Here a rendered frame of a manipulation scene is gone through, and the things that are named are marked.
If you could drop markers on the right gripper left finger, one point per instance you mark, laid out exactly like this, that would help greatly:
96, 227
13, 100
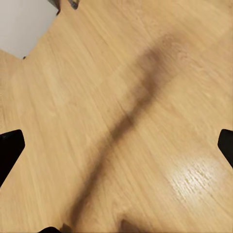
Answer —
12, 145

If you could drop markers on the desk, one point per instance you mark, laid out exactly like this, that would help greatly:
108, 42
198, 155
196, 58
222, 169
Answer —
23, 23

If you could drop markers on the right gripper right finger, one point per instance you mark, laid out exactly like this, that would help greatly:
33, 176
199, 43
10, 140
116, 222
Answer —
225, 144

